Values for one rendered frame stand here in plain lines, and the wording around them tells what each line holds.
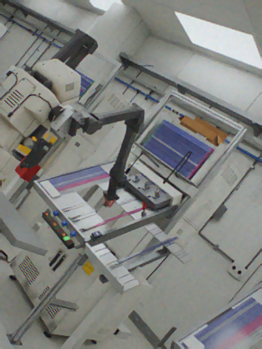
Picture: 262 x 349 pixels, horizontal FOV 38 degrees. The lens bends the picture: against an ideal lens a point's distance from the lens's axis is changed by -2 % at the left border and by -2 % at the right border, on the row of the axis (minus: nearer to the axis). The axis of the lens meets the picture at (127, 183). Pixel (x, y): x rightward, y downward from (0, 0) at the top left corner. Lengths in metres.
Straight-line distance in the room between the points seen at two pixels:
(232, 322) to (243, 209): 2.19
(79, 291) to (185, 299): 1.66
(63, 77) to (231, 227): 2.67
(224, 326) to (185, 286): 2.10
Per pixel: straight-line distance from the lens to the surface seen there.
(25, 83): 1.85
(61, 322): 2.65
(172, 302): 4.07
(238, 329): 1.99
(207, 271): 3.99
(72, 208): 2.49
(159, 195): 2.57
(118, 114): 1.97
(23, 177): 3.07
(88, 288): 2.56
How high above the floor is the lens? 1.18
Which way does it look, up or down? 1 degrees down
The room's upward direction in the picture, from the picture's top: 39 degrees clockwise
